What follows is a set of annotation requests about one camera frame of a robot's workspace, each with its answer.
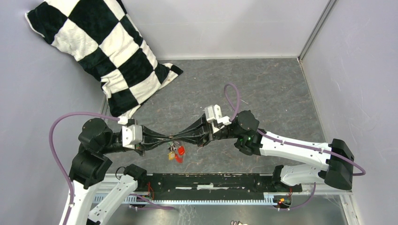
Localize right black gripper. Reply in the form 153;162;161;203
171;114;241;148

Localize red key tag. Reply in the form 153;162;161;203
174;146;185;163

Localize yellow key tag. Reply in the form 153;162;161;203
168;152;176;160

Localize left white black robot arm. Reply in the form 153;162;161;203
60;118;173;225

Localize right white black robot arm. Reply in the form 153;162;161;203
173;110;354;191

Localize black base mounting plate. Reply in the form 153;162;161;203
136;173;303;200

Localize black white checkered pillow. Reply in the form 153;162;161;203
25;0;183;117

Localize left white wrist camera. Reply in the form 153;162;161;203
118;116;143;150

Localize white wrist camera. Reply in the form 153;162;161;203
204;105;232;133
118;116;143;150

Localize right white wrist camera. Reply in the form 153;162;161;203
204;105;232;133

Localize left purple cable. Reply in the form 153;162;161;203
48;112;176;225

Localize purple cable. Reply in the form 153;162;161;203
48;112;176;225
223;83;367;212

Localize slotted white cable duct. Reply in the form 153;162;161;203
92;194;277;206

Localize corner aluminium post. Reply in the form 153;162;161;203
297;0;338;64

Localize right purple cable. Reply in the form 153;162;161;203
223;83;367;212

